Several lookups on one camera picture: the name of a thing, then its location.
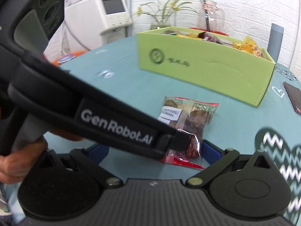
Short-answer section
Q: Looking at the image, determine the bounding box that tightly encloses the clear red-edged jujube packet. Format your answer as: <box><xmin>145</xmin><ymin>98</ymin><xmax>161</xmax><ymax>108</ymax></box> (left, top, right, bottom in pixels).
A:
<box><xmin>158</xmin><ymin>96</ymin><xmax>219</xmax><ymax>170</ymax></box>

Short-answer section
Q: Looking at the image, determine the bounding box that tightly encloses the person's left hand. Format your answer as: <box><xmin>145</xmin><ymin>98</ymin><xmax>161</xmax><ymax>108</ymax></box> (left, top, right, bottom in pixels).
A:
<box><xmin>0</xmin><ymin>129</ymin><xmax>83</xmax><ymax>184</ymax></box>

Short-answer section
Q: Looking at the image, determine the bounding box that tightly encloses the teal patterned tablecloth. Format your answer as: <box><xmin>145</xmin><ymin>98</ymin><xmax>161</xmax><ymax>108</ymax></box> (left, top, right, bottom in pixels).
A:
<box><xmin>0</xmin><ymin>35</ymin><xmax>301</xmax><ymax>226</ymax></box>

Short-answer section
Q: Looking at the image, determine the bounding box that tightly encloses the green cardboard box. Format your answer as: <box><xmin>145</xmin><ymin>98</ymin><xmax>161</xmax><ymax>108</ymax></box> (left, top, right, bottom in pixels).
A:
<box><xmin>137</xmin><ymin>27</ymin><xmax>276</xmax><ymax>107</ymax></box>

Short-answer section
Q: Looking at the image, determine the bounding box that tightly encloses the white water dispenser machine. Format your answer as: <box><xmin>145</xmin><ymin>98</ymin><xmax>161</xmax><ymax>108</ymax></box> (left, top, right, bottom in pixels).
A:
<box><xmin>64</xmin><ymin>0</ymin><xmax>132</xmax><ymax>52</ymax></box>

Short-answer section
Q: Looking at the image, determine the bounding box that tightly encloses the red-cased smartphone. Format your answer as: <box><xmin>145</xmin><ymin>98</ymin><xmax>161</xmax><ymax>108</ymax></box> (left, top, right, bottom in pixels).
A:
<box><xmin>283</xmin><ymin>82</ymin><xmax>301</xmax><ymax>115</ymax></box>

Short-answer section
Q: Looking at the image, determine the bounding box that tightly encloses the yellow wrapped round snack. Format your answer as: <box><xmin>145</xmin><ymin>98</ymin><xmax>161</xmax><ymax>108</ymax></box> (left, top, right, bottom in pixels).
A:
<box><xmin>233</xmin><ymin>36</ymin><xmax>258</xmax><ymax>54</ymax></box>

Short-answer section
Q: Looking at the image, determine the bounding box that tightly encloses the red plastic basket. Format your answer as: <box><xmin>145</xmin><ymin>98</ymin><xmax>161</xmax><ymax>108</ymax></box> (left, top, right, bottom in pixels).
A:
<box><xmin>189</xmin><ymin>27</ymin><xmax>229</xmax><ymax>36</ymax></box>

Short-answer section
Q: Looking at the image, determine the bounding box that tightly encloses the grey cylindrical bottle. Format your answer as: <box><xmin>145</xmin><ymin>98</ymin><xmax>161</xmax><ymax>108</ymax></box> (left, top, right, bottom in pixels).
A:
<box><xmin>267</xmin><ymin>23</ymin><xmax>284</xmax><ymax>63</ymax></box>

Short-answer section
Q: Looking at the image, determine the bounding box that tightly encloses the glass pitcher with straw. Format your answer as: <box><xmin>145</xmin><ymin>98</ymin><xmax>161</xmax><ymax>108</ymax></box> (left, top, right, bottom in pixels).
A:
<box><xmin>196</xmin><ymin>0</ymin><xmax>225</xmax><ymax>32</ymax></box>

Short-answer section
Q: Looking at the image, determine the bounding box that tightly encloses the potted orchid plant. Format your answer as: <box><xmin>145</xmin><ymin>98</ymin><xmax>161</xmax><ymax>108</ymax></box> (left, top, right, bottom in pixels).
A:
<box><xmin>134</xmin><ymin>0</ymin><xmax>198</xmax><ymax>30</ymax></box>

